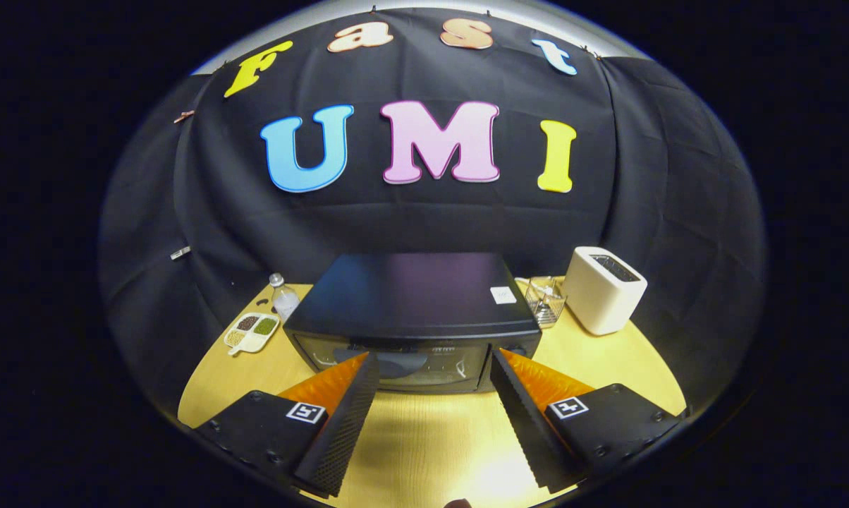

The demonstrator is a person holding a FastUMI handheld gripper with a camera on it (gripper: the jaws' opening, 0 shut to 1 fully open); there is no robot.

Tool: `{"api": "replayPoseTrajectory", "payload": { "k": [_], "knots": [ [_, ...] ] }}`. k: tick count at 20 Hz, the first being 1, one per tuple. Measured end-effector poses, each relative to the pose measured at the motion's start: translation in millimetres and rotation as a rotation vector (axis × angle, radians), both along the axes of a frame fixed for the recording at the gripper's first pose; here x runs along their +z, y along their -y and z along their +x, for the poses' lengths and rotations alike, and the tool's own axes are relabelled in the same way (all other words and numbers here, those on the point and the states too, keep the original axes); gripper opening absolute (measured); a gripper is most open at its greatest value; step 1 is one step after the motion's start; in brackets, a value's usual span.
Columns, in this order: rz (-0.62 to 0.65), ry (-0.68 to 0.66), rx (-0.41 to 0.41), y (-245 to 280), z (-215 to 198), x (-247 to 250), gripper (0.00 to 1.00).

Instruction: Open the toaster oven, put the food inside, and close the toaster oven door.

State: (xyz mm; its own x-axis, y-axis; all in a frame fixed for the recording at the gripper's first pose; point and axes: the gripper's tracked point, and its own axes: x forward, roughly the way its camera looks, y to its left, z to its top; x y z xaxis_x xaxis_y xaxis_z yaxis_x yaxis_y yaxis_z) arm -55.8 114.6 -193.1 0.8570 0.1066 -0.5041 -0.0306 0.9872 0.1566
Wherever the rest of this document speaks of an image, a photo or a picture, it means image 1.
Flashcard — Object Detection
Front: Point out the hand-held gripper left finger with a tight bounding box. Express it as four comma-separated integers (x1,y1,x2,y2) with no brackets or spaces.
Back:
193,351,381,499

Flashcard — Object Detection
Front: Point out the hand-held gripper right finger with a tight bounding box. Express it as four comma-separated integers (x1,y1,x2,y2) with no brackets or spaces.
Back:
489,349,686,495

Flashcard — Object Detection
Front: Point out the black toaster oven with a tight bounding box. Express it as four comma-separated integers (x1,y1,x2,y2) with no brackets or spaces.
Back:
282,253,544,395

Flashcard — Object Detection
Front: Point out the white toaster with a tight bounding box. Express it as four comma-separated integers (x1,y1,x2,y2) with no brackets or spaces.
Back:
563,246,649,337

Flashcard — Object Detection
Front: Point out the white divided grain dish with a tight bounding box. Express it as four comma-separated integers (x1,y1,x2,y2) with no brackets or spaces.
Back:
223,311,282,356

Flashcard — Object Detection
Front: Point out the small clear bottle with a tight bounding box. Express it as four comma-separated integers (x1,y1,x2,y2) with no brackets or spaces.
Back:
269,272,301,322

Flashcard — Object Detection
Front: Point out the black backdrop cloth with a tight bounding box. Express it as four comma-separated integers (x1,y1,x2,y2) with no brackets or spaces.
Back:
99,7,769,418

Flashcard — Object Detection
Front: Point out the clear wire basket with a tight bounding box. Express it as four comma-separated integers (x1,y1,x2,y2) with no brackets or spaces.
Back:
523,276,568,329

